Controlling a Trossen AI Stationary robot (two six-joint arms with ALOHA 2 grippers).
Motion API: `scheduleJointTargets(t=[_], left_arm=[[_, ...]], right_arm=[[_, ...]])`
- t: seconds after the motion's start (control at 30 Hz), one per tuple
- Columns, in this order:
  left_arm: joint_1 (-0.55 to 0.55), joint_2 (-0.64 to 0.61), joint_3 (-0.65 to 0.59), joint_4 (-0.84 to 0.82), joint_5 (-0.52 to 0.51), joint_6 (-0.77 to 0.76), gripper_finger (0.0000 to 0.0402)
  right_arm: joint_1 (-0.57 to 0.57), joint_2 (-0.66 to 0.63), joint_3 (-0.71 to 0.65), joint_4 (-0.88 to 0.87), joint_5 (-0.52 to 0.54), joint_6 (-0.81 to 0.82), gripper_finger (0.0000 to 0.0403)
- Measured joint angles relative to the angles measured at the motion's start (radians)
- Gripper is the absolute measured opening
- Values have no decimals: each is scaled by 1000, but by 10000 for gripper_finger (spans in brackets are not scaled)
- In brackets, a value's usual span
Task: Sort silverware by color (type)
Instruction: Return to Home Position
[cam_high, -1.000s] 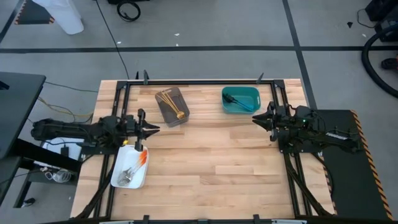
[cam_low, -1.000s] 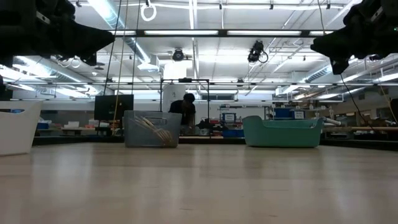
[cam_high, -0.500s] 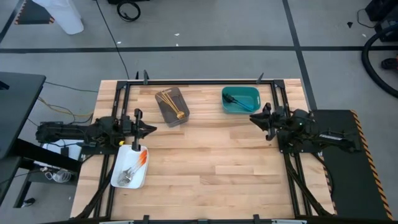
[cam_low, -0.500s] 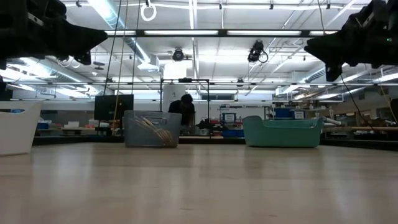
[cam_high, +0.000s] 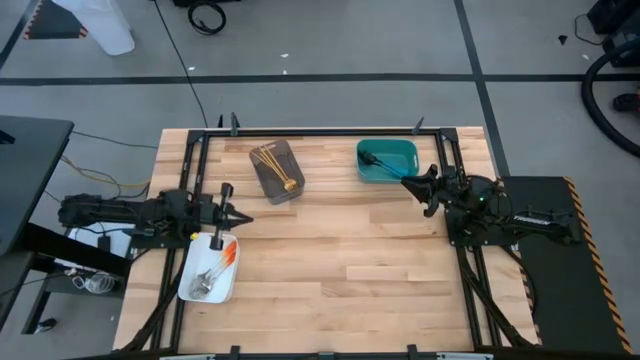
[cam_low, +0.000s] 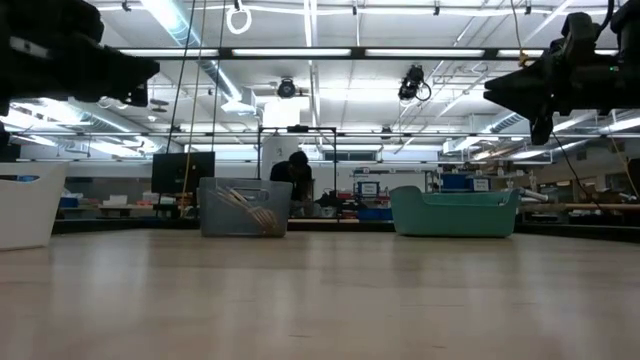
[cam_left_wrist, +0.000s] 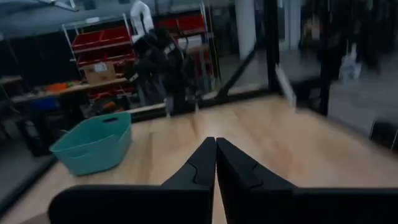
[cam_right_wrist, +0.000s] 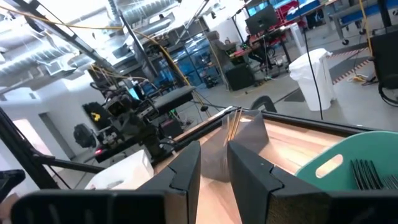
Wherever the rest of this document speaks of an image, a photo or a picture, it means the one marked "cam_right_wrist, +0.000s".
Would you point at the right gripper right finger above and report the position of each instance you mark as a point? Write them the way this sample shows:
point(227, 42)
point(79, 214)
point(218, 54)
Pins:
point(255, 186)

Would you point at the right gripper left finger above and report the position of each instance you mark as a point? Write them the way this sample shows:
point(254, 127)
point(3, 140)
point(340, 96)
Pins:
point(174, 186)

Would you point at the white plastic bin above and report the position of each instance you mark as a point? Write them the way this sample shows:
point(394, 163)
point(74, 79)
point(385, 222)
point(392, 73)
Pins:
point(124, 174)

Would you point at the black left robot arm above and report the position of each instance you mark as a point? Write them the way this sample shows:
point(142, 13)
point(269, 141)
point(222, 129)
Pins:
point(136, 130)

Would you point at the grey translucent plastic bin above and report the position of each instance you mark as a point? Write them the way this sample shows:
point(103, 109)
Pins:
point(252, 133)

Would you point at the black table clamp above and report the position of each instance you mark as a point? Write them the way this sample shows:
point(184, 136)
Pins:
point(264, 101)

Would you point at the grey desk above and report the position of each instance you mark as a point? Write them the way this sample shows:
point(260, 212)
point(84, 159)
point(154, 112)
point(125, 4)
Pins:
point(174, 98)

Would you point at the black floor box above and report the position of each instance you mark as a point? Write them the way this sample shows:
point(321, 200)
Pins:
point(239, 77)

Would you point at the teal plastic bin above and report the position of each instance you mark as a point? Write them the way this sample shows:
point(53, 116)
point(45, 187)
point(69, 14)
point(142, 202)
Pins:
point(367, 146)

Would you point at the person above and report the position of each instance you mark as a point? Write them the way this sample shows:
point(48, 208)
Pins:
point(256, 49)

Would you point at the small black hazard-striped mat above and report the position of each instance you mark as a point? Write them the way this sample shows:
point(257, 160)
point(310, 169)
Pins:
point(345, 67)

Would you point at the black monitor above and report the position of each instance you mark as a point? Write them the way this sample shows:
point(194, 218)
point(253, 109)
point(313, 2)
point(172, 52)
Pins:
point(261, 20)

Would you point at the black floor cabinet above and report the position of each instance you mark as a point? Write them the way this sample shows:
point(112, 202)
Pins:
point(385, 56)

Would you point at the black rig upright post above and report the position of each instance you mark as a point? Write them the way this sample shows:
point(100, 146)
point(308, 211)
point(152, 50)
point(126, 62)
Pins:
point(21, 149)

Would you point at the black overhead frame beam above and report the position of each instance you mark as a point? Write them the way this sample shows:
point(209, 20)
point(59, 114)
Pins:
point(62, 31)

